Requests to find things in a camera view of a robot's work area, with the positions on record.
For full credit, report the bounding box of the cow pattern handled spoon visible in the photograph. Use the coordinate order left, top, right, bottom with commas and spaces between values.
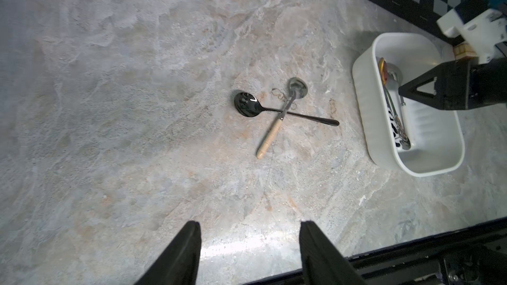
389, 86, 409, 149

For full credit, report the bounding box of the white plastic storage box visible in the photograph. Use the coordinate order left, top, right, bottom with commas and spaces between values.
353, 32, 466, 177

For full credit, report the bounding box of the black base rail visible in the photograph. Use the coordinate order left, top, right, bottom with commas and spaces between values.
257, 218, 506, 284

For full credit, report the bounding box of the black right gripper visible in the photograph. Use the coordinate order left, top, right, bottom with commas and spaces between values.
398, 58, 506, 110

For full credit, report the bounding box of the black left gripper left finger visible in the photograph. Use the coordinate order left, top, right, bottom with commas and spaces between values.
135, 220, 201, 285

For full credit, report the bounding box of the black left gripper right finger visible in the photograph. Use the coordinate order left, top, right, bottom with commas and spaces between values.
299, 221, 366, 284

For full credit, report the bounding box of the long silver spoon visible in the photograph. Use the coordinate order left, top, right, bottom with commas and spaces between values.
383, 86, 411, 150

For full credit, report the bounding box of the black spoon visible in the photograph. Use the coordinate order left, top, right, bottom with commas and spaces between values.
234, 92, 340, 127

